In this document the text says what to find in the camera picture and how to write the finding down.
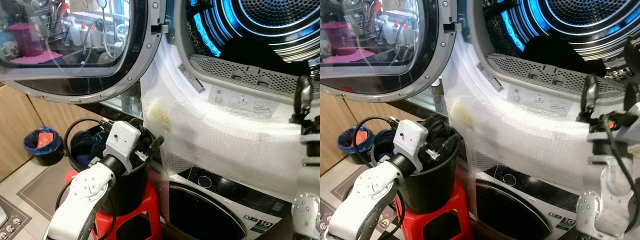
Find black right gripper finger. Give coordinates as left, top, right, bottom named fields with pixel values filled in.
left=294, top=75, right=315, bottom=119
left=623, top=82, right=640, bottom=115
left=582, top=73, right=600, bottom=121

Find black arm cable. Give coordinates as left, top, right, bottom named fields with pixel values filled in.
left=352, top=115, right=402, bottom=169
left=63, top=117, right=115, bottom=157
left=602, top=115, right=640, bottom=233

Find patterned floor mat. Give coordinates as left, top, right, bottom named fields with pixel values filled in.
left=0, top=195, right=32, bottom=240
left=320, top=200, right=334, bottom=237

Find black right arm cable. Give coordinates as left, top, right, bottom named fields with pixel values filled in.
left=602, top=115, right=640, bottom=233

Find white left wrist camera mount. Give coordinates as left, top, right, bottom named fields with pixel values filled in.
left=392, top=119, right=430, bottom=174
left=102, top=120, right=143, bottom=175

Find yellow sticker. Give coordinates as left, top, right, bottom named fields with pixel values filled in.
left=450, top=102, right=475, bottom=131
left=145, top=100, right=174, bottom=132

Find dark front-load washing machine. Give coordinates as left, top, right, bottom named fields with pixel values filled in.
left=467, top=165, right=592, bottom=240
left=162, top=165, right=302, bottom=240

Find small bin with blue liner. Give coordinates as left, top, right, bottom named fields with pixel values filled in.
left=23, top=126, right=65, bottom=167
left=337, top=126, right=374, bottom=166

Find dark blue clothes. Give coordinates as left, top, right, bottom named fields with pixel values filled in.
left=374, top=129, right=399, bottom=164
left=70, top=131, right=109, bottom=169

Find wooden cabinet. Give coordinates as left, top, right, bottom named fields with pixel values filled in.
left=0, top=84, right=109, bottom=182
left=320, top=90, right=402, bottom=176

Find red plastic stool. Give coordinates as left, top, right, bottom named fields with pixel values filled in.
left=394, top=175, right=474, bottom=240
left=64, top=170, right=164, bottom=240

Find black plastic bucket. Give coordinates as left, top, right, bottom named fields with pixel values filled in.
left=65, top=124, right=154, bottom=217
left=372, top=117, right=461, bottom=217

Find steel dryer drum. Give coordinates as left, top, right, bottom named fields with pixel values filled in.
left=482, top=0, right=640, bottom=67
left=187, top=0, right=321, bottom=64

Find black garment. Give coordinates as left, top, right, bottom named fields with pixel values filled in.
left=220, top=37, right=312, bottom=77
left=520, top=36, right=609, bottom=77

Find round glass dryer door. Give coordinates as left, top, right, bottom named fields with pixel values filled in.
left=320, top=0, right=459, bottom=97
left=0, top=0, right=169, bottom=105

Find white instruction label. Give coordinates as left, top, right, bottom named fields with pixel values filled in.
left=207, top=85, right=282, bottom=119
left=507, top=84, right=582, bottom=117

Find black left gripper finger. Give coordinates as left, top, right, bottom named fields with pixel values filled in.
left=146, top=135, right=165, bottom=155
left=439, top=133, right=461, bottom=153

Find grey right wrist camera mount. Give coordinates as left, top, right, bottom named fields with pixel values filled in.
left=299, top=120, right=321, bottom=160
left=587, top=125, right=640, bottom=167

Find grey perforated lint filter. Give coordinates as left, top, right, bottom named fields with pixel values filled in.
left=486, top=52, right=627, bottom=97
left=189, top=54, right=302, bottom=97

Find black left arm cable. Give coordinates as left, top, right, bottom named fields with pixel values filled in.
left=352, top=115, right=402, bottom=169
left=63, top=117, right=115, bottom=157

